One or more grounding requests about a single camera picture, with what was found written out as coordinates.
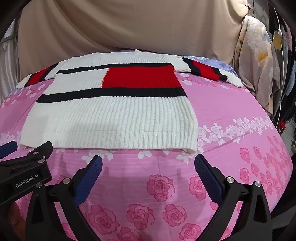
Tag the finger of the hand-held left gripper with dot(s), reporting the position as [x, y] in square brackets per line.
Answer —
[8, 147]
[44, 148]

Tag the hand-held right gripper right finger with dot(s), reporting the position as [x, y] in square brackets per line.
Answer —
[208, 178]

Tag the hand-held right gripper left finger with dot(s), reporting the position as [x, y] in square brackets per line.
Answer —
[89, 178]

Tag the white red black knit sweater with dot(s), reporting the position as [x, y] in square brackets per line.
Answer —
[115, 115]

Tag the hanging clothes on rack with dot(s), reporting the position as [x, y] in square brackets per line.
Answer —
[289, 69]

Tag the pink floral bedsheet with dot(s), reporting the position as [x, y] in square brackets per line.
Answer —
[231, 162]

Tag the grey striped cloth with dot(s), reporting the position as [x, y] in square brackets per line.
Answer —
[9, 58]

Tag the beige floral pillow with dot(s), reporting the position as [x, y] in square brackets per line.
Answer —
[256, 58]

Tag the yellow tag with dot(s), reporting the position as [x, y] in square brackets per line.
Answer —
[277, 41]

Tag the beige curtain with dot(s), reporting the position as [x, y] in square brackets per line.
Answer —
[138, 23]

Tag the white fluffy cloth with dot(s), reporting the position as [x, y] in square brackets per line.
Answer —
[245, 7]

